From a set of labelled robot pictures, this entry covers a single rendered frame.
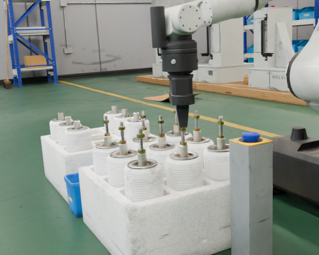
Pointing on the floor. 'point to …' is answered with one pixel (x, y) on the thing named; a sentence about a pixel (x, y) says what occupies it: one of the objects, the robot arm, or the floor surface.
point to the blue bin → (74, 194)
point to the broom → (7, 54)
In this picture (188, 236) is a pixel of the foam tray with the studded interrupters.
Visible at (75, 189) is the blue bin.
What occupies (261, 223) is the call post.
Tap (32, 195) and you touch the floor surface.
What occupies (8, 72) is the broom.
